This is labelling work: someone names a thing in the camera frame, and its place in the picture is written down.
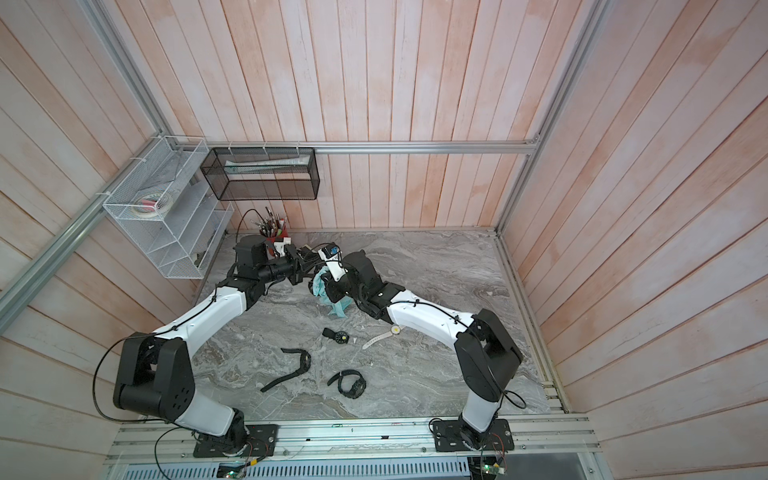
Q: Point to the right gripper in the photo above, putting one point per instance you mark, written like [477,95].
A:
[333,287]

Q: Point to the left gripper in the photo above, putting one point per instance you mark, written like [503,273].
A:
[302,265]

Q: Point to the teal microfiber cloth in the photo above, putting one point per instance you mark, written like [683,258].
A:
[323,286]

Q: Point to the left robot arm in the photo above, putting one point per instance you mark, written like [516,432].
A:
[155,376]

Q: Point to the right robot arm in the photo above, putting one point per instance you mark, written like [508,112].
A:
[487,355]

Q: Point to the red pen holder cup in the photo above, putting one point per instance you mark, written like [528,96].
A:
[282,237]

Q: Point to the tape roll on shelf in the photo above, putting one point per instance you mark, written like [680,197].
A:
[152,205]

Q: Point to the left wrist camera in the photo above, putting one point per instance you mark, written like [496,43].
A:
[280,246]

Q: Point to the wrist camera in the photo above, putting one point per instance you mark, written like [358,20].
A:
[331,255]
[280,246]

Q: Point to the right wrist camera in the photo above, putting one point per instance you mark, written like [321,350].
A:
[331,255]

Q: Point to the black mesh wall basket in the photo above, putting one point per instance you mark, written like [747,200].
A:
[262,173]

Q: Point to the white wire wall shelf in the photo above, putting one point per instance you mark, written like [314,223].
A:
[169,210]

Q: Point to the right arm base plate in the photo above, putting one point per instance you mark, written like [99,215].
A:
[457,436]

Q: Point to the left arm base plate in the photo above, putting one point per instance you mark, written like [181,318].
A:
[248,440]

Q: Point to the aluminium front rail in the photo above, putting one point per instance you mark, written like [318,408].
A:
[364,438]

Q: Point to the aluminium wall frame rail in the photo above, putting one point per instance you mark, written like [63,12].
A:
[385,91]

